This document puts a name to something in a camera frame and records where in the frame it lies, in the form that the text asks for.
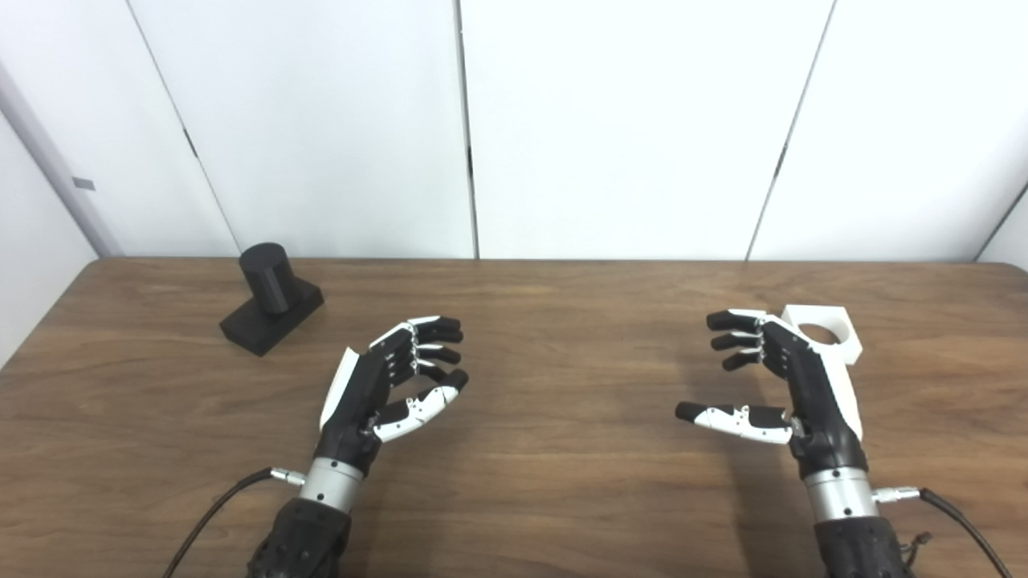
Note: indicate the grey partition post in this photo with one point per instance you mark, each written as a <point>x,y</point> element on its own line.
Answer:
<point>48,156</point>

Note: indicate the white square piece with hole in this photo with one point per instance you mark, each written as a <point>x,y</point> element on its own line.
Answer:
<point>799,314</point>

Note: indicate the small grey wall tag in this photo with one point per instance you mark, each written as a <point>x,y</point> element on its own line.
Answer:
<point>83,184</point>

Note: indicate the black peg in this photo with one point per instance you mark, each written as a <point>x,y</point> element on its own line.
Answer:
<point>269,277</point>

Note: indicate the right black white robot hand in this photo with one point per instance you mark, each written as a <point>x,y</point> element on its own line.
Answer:
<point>815,393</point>

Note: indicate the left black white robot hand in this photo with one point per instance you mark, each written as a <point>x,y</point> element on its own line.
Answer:
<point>357,401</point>

